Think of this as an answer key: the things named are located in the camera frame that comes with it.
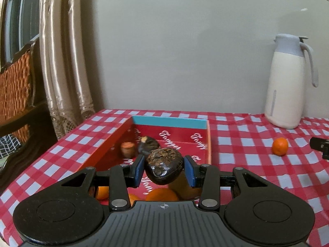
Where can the small tangerine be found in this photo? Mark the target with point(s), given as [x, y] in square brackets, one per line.
[133, 198]

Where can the red orange cardboard box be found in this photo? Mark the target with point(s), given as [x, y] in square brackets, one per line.
[191, 137]

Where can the brown water chestnut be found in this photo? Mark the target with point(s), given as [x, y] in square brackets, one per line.
[128, 150]

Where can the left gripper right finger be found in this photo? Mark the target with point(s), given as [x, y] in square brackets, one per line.
[210, 180]

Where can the dark water chestnut with stem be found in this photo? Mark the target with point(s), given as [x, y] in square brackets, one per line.
[146, 145]

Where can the window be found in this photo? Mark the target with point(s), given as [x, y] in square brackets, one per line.
[19, 26]

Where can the large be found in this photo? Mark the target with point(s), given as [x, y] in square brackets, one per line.
[162, 194]

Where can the beige curtain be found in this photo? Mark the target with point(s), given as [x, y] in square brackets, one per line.
[63, 65]

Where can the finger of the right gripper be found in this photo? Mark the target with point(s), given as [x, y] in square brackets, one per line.
[321, 145]

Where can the wooden bench with woven back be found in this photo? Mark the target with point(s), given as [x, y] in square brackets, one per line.
[24, 111]

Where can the brown kiwi fruit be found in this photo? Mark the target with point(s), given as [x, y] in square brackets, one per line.
[181, 187]

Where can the black white checked cushion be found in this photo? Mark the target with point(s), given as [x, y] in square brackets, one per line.
[8, 145]

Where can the red checkered tablecloth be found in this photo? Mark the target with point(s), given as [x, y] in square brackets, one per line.
[236, 140]

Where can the dark wrinkled passion fruit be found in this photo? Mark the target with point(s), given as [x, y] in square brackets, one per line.
[163, 165]

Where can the cream and grey thermos jug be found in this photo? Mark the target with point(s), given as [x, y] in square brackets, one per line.
[285, 97]

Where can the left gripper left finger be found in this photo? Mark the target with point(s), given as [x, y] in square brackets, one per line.
[117, 180]

